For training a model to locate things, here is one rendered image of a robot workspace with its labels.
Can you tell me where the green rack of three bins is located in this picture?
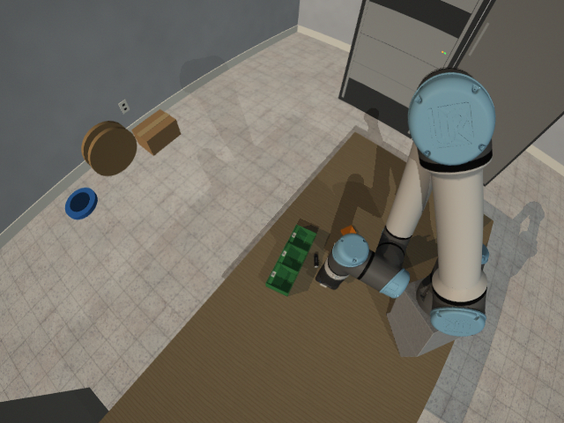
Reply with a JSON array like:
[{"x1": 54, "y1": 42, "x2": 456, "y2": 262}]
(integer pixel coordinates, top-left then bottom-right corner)
[{"x1": 265, "y1": 225, "x2": 316, "y2": 296}]

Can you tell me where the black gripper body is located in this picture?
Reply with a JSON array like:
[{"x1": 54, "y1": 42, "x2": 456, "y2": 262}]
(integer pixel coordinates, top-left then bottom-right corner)
[{"x1": 315, "y1": 257, "x2": 349, "y2": 290}]

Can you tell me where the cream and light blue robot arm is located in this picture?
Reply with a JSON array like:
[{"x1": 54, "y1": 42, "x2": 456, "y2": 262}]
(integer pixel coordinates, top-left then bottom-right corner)
[{"x1": 328, "y1": 67, "x2": 495, "y2": 337}]

